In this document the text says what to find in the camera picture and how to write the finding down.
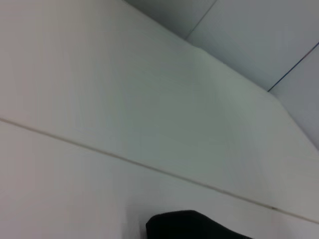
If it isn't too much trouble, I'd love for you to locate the black shirt with FREE print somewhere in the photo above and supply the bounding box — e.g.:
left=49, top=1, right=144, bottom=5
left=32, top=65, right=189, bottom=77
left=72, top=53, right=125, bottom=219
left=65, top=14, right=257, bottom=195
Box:
left=146, top=210, right=252, bottom=239

